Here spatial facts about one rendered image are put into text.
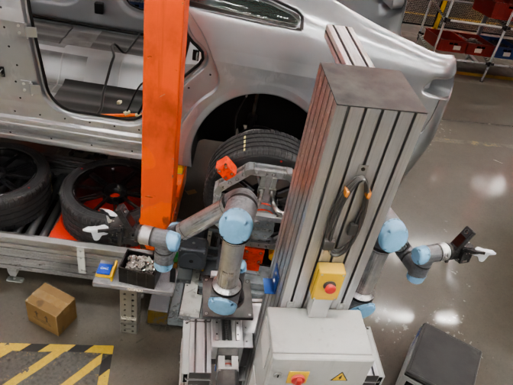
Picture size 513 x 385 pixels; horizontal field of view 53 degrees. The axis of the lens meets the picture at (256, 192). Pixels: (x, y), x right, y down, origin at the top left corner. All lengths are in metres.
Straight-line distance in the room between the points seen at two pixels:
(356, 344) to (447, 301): 2.19
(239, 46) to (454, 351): 2.04
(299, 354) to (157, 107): 1.26
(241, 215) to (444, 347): 1.75
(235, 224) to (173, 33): 0.86
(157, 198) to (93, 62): 1.52
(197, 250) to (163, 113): 1.04
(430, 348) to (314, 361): 1.48
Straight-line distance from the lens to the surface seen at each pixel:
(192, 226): 2.05
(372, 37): 2.84
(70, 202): 3.29
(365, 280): 2.12
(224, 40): 2.76
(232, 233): 1.80
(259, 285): 3.25
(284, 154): 2.65
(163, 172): 2.57
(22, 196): 3.38
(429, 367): 3.06
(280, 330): 1.77
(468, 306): 3.99
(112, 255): 3.15
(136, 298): 2.97
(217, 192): 2.69
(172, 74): 2.29
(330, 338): 1.80
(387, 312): 3.67
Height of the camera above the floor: 2.62
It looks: 38 degrees down
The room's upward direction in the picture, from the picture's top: 11 degrees clockwise
